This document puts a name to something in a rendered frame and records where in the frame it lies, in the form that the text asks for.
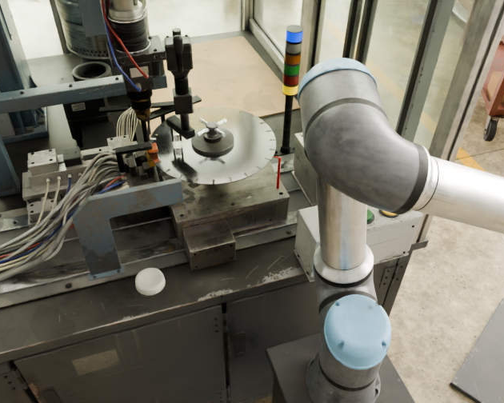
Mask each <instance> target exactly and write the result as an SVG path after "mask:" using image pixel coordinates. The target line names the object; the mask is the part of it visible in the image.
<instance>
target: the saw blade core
mask: <svg viewBox="0 0 504 403"><path fill-rule="evenodd" d="M240 112H241V113H240ZM189 116H190V126H191V127H192V128H193V129H194V130H195V132H196V131H198V130H200V129H202V128H205V127H206V126H205V125H204V124H202V123H201V122H200V121H199V118H202V119H203V120H205V121H206V122H216V123H217V122H220V121H221V120H223V119H226V120H227V122H226V123H224V124H222V125H220V126H218V127H222V128H225V129H227V130H229V131H230V132H231V133H232V134H233V135H234V145H233V147H232V148H231V149H230V150H228V151H227V152H225V153H223V154H217V155H207V154H201V153H199V152H198V151H196V150H195V149H194V148H193V146H192V145H191V138H190V139H188V140H186V139H185V138H184V137H183V136H182V141H181V142H180V137H179V142H172V137H171V131H170V127H169V126H168V125H167V124H166V120H165V121H164V122H162V123H161V124H160V126H158V127H157V128H156V129H155V131H154V132H153V134H152V135H151V138H156V140H154V139H150V142H151V143H156V145H157V147H158V152H155V153H156V154H155V153H151V154H150V157H151V159H152V161H153V162H154V164H155V165H156V166H157V167H158V168H159V169H160V170H161V171H163V172H164V173H166V174H168V175H170V176H171V177H173V178H180V179H181V181H184V182H189V183H194V184H195V182H196V180H197V179H198V180H197V182H196V184H200V185H213V181H214V184H215V185H220V184H226V183H231V181H232V182H237V181H240V180H242V179H245V178H247V177H250V176H252V175H254V174H256V173H257V172H259V171H260V169H261V170H262V169H263V168H264V167H265V166H266V165H267V164H268V163H269V162H270V161H271V159H272V158H273V156H274V153H275V150H276V138H275V136H274V132H273V131H272V129H271V128H270V127H269V126H268V125H267V124H266V123H265V122H264V121H263V120H262V119H261V118H258V117H257V116H255V115H253V114H250V113H248V112H246V111H243V110H242V111H241V110H238V109H234V108H229V107H228V108H227V110H226V107H220V106H213V109H212V106H210V107H201V108H198V110H197V108H196V109H194V112H193V113H192V114H189ZM163 126H164V127H163ZM267 131H269V132H267ZM156 134H157V135H156ZM271 140H272V141H271ZM265 158H266V159H265ZM267 159H268V160H267ZM257 167H258V168H257ZM245 174H246V175H245ZM181 176H182V177H181ZM229 178H231V181H230V179H229Z"/></svg>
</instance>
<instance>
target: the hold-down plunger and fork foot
mask: <svg viewBox="0 0 504 403"><path fill-rule="evenodd" d="M166 124H167V125H168V126H169V127H170V131H171V137H172V142H174V133H173V130H174V131H176V132H177V133H178V134H179V137H180V142H181V141H182V136H183V137H184V138H185V139H186V140H188V139H190V138H192V137H194V136H195V130H194V129H193V128H192V127H191V126H190V116H189V114H187V115H180V118H178V117H177V116H175V115H172V116H170V117H168V118H167V119H166Z"/></svg>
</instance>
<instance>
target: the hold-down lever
mask: <svg viewBox="0 0 504 403"><path fill-rule="evenodd" d="M173 44H174V51H175V53H176V57H177V65H178V72H179V73H181V72H183V63H182V51H183V40H182V36H180V35H175V36H174V37H173Z"/></svg>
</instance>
